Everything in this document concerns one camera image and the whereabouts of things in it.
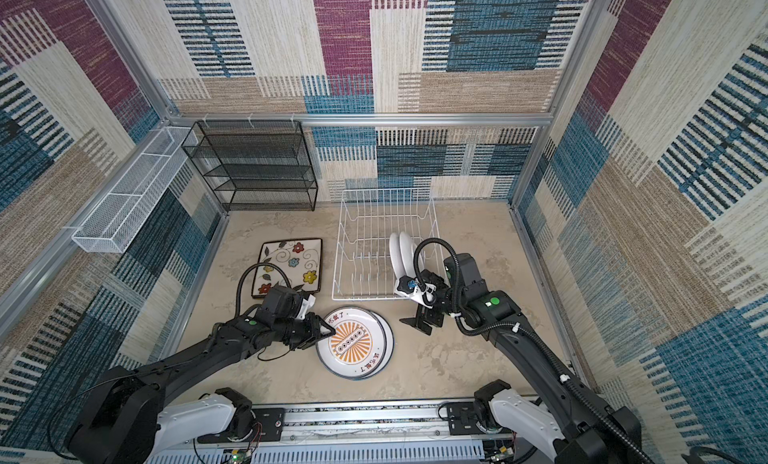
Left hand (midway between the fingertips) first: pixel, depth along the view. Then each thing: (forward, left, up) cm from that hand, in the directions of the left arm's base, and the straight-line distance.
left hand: (333, 330), depth 82 cm
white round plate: (-2, -15, -5) cm, 16 cm away
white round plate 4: (+18, -20, +9) cm, 29 cm away
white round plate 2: (-3, -7, -4) cm, 8 cm away
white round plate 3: (+17, -18, +10) cm, 26 cm away
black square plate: (+26, +14, -4) cm, 29 cm away
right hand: (+3, -21, +11) cm, 23 cm away
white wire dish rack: (+22, -7, -4) cm, 23 cm away
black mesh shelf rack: (+57, +32, +11) cm, 66 cm away
